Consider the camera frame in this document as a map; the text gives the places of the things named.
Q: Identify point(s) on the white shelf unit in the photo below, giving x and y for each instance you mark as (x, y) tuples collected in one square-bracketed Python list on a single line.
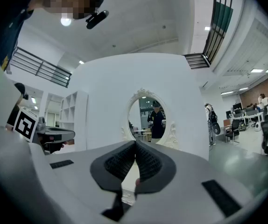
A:
[(78, 115)]

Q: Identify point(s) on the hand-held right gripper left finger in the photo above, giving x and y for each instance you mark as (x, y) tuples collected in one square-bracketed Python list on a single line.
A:
[(106, 171)]

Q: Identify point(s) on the oval white framed mirror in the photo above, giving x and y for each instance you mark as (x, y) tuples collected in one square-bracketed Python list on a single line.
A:
[(138, 115)]

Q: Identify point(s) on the head-mounted black camera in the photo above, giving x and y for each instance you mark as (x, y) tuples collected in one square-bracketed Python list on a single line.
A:
[(97, 18)]

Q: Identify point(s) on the black window grid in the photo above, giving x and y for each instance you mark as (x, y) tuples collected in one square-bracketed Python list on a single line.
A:
[(195, 60)]

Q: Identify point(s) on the person's black shirt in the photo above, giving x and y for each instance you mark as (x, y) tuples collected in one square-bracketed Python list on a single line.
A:
[(8, 27)]

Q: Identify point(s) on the round ceiling lamp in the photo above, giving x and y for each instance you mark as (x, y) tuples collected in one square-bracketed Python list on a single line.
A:
[(65, 22)]

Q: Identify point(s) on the white office desk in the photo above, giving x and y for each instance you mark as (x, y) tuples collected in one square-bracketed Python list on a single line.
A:
[(248, 116)]

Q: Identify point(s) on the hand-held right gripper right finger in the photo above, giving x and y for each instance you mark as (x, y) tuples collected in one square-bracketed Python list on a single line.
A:
[(157, 171)]

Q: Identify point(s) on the black mezzanine railing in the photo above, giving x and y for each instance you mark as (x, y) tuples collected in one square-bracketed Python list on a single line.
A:
[(43, 60)]

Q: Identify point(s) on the rectangular ceiling light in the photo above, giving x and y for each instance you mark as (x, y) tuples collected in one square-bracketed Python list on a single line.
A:
[(207, 28), (257, 70), (81, 62)]

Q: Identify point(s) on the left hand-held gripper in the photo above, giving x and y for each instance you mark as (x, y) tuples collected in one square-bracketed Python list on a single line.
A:
[(25, 123)]

